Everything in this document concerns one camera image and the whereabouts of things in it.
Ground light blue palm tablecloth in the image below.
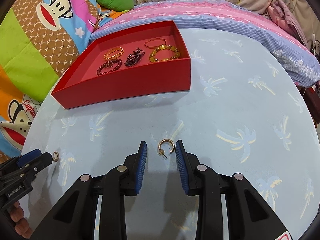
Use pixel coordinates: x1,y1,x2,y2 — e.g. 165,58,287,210
21,29,319,239

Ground thin gold bangle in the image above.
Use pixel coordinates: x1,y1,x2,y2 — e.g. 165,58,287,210
144,37,167,49

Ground gold hoop earring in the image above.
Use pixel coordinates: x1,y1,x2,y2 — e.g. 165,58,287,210
157,138,175,159

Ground translucent yellow bead bracelet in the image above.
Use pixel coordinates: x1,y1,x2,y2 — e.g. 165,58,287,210
149,44,181,64

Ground colourful monkey cartoon quilt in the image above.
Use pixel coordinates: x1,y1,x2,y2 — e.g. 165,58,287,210
1,0,105,161

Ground dark red bead bracelet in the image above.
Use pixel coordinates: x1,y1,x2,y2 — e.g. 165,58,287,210
96,58,124,77

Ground red cardboard box tray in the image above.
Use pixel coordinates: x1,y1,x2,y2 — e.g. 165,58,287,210
51,21,191,109

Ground person left hand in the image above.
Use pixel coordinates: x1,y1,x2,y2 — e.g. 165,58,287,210
9,202,32,239

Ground pink purple folded cloth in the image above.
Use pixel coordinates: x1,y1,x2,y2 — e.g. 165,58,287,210
266,0,308,47

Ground small dark bead mala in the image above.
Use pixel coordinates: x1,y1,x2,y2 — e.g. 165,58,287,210
124,47,145,67

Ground wide gold cuff bracelet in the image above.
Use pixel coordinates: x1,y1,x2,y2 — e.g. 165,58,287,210
103,46,125,62

